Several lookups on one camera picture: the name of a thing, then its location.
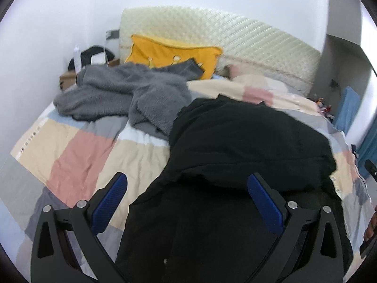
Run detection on yellow pillow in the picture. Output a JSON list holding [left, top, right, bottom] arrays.
[[123, 34, 223, 81]]

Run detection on grey fleece garment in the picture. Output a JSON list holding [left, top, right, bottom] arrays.
[[53, 58, 207, 141]]

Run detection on wooden nightstand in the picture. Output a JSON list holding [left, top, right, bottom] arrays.
[[58, 58, 120, 91]]

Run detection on cream quilted headboard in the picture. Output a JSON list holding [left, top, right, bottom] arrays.
[[118, 5, 322, 97]]

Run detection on black puffer jacket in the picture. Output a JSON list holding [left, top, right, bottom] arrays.
[[114, 96, 354, 283]]

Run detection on patchwork quilt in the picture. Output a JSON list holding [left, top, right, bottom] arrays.
[[0, 74, 372, 283]]

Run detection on black bag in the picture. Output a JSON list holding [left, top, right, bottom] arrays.
[[68, 45, 116, 72]]

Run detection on person's right hand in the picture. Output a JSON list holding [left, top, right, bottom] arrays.
[[363, 204, 377, 243]]

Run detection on pink pillow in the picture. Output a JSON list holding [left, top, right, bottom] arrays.
[[228, 64, 285, 90]]

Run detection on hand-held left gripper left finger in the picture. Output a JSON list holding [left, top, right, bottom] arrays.
[[30, 172, 128, 283]]

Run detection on blue towel over chair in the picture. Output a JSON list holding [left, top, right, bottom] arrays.
[[334, 86, 360, 135]]

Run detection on blue curtain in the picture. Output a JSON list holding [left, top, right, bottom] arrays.
[[356, 128, 377, 181]]

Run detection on small items on desk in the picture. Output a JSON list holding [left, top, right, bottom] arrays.
[[313, 96, 335, 119]]

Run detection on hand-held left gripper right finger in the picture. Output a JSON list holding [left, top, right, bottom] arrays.
[[247, 172, 345, 283]]

